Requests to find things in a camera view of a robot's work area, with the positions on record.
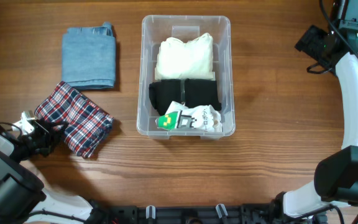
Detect red plaid shirt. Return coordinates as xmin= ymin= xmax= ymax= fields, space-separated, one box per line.
xmin=35 ymin=81 xmax=114 ymax=159

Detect blue denim jeans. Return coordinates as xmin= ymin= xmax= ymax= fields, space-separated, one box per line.
xmin=62 ymin=22 xmax=116 ymax=90

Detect black garment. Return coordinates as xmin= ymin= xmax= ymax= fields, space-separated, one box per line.
xmin=149 ymin=79 xmax=222 ymax=115

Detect white printed t-shirt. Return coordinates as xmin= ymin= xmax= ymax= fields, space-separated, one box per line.
xmin=155 ymin=101 xmax=223 ymax=133

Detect cream white cloth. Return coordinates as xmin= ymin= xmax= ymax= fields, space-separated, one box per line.
xmin=155 ymin=33 xmax=215 ymax=81

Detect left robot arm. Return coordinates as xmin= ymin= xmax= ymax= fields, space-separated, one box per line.
xmin=0 ymin=120 xmax=94 ymax=223

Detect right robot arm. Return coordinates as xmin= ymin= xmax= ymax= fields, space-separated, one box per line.
xmin=270 ymin=26 xmax=358 ymax=222

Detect clear plastic storage bin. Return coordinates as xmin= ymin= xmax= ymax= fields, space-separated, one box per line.
xmin=136 ymin=15 xmax=236 ymax=139

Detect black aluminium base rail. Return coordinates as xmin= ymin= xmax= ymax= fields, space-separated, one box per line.
xmin=104 ymin=203 xmax=328 ymax=224

